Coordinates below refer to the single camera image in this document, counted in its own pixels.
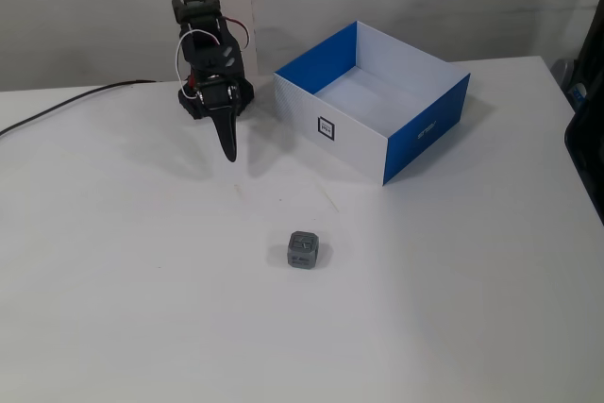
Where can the black moulded case tray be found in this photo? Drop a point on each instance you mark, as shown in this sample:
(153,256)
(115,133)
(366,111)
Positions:
(587,162)

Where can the gray block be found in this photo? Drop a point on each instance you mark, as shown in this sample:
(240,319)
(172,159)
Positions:
(302,254)

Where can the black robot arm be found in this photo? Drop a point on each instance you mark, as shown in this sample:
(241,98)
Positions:
(198,6)

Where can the blue and white cardboard box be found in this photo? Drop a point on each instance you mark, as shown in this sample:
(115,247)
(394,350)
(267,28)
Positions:
(349,143)

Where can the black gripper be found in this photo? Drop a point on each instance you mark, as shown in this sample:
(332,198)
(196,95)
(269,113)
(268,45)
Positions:
(216,96)

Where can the blue label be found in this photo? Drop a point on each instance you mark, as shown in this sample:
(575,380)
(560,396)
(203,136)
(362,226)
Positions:
(577,95)

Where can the gray rounded object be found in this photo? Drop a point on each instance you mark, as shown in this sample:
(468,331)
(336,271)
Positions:
(562,73)

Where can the red table clamp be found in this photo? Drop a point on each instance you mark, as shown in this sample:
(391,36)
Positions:
(189,83)

